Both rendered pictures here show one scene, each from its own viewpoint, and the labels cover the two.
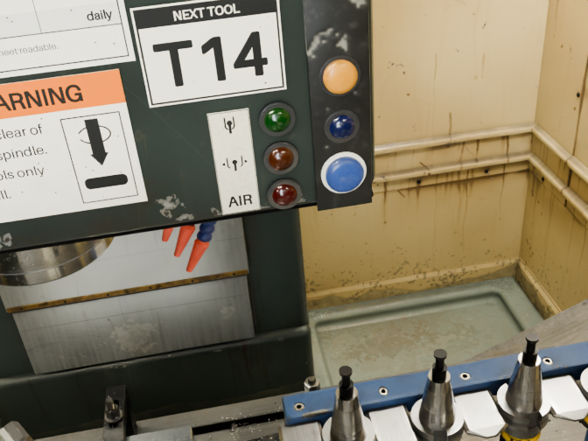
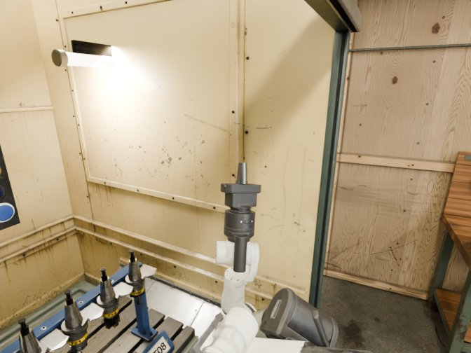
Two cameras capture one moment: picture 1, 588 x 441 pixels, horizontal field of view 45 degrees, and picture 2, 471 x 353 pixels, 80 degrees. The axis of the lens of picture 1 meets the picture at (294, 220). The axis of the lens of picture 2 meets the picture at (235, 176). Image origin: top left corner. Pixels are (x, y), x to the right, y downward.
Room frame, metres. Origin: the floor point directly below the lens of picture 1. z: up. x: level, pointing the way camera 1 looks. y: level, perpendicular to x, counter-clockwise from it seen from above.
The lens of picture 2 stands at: (-0.14, 0.10, 1.85)
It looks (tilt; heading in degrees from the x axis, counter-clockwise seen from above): 18 degrees down; 305
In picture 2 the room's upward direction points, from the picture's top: straight up
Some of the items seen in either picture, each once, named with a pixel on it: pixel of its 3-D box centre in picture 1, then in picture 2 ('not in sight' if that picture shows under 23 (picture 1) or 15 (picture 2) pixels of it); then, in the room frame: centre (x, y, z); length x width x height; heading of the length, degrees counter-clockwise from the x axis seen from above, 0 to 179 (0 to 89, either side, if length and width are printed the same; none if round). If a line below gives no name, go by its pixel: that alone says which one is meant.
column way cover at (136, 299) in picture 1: (121, 251); not in sight; (1.09, 0.33, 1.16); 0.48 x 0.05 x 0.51; 97
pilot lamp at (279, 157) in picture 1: (281, 157); not in sight; (0.47, 0.01, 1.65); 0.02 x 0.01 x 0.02; 97
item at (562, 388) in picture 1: (564, 398); (122, 289); (0.60, -0.32, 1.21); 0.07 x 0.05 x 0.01; 7
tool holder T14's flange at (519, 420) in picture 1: (522, 406); (108, 300); (0.59, -0.26, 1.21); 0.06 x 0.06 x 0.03
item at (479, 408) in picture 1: (479, 414); (92, 312); (0.59, -0.21, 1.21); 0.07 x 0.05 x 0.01; 7
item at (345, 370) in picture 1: (346, 381); (23, 326); (0.57, -0.04, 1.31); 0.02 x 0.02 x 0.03
